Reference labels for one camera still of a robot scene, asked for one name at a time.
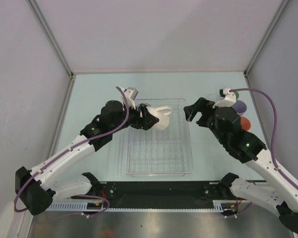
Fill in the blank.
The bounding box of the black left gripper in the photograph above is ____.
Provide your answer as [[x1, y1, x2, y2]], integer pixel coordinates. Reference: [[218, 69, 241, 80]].
[[110, 100, 158, 133]]

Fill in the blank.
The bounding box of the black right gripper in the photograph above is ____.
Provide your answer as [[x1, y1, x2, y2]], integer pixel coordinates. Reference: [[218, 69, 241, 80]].
[[183, 97, 226, 144]]

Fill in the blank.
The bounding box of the white ceramic mug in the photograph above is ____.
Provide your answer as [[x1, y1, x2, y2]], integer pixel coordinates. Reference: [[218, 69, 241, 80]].
[[147, 106, 172, 131]]

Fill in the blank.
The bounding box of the clear glass cup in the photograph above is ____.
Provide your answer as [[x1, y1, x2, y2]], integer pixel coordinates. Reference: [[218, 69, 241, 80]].
[[206, 93, 222, 102]]

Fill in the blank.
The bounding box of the lavender plastic cup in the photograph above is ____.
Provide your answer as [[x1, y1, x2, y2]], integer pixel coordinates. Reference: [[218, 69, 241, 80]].
[[232, 100, 247, 116]]

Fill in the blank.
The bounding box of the pink plastic cup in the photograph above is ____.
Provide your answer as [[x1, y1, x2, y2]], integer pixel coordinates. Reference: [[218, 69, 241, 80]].
[[240, 116, 251, 131]]

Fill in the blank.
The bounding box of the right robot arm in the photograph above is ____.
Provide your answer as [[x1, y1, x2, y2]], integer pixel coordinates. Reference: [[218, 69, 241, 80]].
[[184, 97, 298, 234]]

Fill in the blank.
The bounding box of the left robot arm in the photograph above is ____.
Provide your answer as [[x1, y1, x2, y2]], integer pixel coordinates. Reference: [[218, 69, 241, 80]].
[[15, 101, 166, 216]]

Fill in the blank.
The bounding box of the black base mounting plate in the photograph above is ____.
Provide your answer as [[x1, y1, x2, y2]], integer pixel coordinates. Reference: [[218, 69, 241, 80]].
[[71, 180, 249, 209]]

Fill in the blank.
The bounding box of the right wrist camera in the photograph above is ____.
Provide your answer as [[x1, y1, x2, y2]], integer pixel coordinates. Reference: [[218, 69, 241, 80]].
[[213, 88, 236, 109]]

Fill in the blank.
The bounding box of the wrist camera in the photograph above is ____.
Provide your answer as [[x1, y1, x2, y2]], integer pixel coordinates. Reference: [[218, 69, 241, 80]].
[[213, 88, 236, 109], [121, 87, 138, 109]]

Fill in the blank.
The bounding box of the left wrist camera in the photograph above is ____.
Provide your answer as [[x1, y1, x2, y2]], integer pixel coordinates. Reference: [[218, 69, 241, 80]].
[[121, 87, 138, 109]]

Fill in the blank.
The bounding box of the white wire dish rack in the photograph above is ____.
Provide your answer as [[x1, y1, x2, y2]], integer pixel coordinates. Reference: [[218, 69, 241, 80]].
[[125, 98, 194, 177]]

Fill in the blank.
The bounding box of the white slotted cable duct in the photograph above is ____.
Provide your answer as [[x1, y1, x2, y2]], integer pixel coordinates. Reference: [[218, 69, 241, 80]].
[[36, 199, 239, 213]]

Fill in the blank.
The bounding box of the right aluminium frame post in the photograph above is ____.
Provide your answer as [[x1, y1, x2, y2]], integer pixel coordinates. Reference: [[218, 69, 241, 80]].
[[243, 0, 292, 75]]

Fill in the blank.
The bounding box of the aluminium frame post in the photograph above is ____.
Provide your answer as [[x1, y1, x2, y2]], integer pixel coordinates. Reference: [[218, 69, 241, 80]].
[[26, 0, 74, 77], [243, 0, 292, 75]]

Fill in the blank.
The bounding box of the left aluminium frame post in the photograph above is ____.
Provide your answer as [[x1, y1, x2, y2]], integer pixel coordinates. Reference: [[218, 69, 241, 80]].
[[26, 0, 74, 77]]

